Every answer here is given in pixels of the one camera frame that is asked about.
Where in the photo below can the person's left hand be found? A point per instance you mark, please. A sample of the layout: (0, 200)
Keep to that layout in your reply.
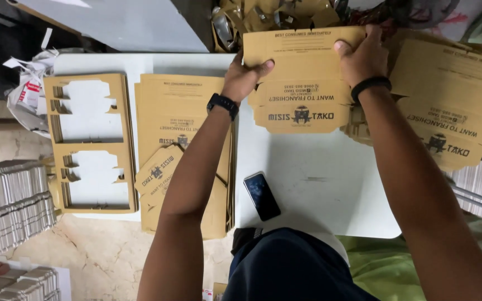
(241, 77)

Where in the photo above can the person's right hand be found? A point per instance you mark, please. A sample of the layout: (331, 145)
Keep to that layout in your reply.
(362, 58)

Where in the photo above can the brown printed cardboard box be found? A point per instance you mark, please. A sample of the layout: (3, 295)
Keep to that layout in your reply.
(303, 83)

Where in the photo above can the black wristband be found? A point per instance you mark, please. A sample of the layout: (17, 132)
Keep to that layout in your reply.
(370, 85)

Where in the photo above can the black wrist watch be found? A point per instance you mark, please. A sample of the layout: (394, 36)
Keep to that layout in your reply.
(223, 104)

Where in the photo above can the heap of cardboard scraps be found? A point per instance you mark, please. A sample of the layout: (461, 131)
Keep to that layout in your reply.
(274, 19)

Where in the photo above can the stack of printed cardboard sheets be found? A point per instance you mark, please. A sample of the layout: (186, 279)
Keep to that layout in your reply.
(174, 125)

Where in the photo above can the pile of loose cardboard blanks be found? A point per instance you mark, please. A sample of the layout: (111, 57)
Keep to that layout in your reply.
(450, 104)

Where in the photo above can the black smartphone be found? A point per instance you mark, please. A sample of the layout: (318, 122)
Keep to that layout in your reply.
(261, 196)

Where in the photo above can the grey flat board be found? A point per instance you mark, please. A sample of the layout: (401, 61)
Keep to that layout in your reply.
(115, 23)

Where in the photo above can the stack of cardboard cutout frames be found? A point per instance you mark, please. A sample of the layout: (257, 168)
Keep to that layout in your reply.
(90, 142)

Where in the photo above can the white ribbed paper stack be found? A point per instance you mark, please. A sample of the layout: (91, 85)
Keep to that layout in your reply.
(481, 188)

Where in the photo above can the person's dark blue shorts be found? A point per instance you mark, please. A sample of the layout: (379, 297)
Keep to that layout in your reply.
(291, 267)

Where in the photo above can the green plastic sheet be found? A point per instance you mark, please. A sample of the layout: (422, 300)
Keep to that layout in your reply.
(416, 259)

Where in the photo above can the white plastic bag with scraps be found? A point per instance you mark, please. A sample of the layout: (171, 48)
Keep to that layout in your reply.
(29, 92)

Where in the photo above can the stack of grey cardboard sheets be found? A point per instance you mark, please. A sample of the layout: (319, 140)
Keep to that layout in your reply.
(11, 209)

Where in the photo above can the stack of folded grey cartons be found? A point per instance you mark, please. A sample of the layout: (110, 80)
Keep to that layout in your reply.
(15, 284)

